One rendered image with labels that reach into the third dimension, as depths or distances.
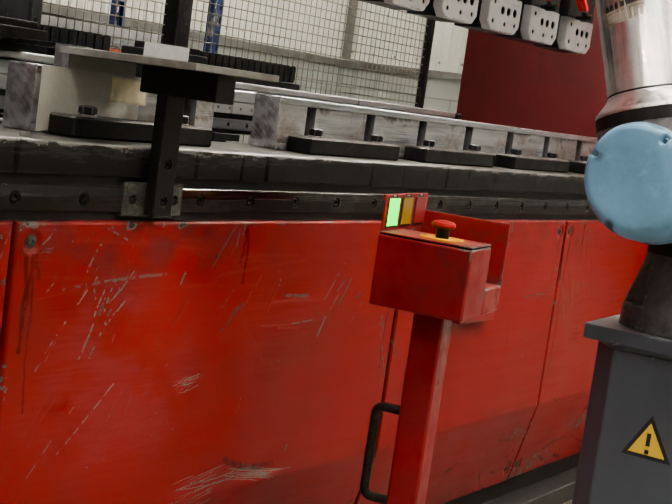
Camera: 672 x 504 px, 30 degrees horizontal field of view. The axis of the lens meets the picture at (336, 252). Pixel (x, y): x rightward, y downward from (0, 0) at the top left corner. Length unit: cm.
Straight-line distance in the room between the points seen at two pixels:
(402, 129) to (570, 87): 134
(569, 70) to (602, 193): 260
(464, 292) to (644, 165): 76
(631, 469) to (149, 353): 80
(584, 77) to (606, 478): 252
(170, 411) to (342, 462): 54
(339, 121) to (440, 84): 752
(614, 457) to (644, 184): 33
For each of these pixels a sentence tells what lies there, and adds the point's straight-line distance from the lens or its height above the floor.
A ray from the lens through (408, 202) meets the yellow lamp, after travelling 209.
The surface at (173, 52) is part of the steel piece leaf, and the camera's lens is 186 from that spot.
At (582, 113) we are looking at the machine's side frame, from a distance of 383.
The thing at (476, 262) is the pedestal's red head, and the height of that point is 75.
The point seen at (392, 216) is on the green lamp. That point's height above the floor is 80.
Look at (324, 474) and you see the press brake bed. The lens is 238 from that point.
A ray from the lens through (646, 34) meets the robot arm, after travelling 130.
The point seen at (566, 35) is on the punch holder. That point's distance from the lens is 316.
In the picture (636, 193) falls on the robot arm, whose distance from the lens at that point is 126.
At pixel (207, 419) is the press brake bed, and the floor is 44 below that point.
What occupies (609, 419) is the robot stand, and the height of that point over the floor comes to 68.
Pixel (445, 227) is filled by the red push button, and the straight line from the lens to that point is 201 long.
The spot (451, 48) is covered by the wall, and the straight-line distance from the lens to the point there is 989.
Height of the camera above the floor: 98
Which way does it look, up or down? 7 degrees down
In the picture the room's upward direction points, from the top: 8 degrees clockwise
